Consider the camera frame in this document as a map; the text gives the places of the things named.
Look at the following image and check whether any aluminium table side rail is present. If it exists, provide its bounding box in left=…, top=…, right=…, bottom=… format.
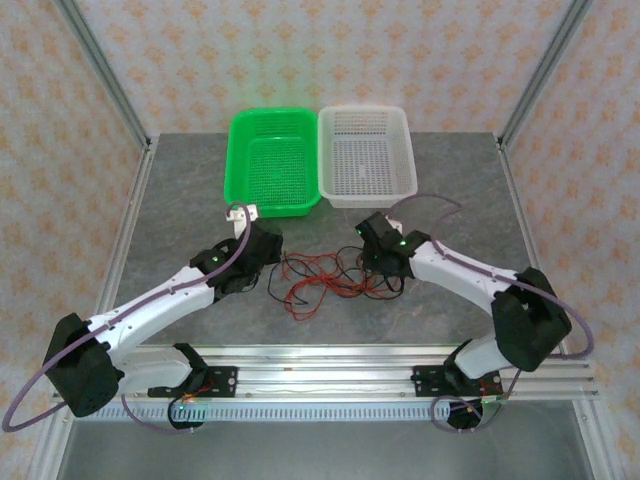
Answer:
left=79, top=139, right=157, bottom=361
left=496, top=139, right=601, bottom=366

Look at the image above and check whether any white slotted cable duct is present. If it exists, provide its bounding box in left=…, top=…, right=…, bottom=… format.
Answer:
left=74, top=402, right=501, bottom=422

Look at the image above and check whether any thin red cable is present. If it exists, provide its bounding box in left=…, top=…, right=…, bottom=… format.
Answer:
left=282, top=252, right=351, bottom=322
left=299, top=253, right=401, bottom=301

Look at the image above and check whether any aluminium frame post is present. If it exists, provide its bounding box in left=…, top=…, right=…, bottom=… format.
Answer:
left=497, top=0, right=594, bottom=150
left=54, top=0, right=154, bottom=147

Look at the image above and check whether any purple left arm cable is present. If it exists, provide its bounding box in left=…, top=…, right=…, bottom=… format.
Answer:
left=1, top=200, right=254, bottom=435

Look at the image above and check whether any white plastic mesh basket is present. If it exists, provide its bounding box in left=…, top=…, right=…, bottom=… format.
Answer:
left=317, top=104, right=419, bottom=210

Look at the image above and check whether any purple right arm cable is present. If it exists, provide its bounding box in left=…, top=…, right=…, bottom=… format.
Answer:
left=387, top=193, right=596, bottom=436

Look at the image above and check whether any green plastic mesh basket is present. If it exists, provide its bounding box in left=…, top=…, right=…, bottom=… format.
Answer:
left=222, top=107, right=323, bottom=220

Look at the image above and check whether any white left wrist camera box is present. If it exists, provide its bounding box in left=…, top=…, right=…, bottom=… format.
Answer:
left=223, top=203, right=261, bottom=236

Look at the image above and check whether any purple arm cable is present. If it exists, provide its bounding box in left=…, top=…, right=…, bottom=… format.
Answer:
left=1, top=200, right=254, bottom=435
left=387, top=193, right=596, bottom=436

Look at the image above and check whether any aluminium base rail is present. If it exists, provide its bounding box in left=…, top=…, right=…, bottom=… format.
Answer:
left=52, top=344, right=600, bottom=402

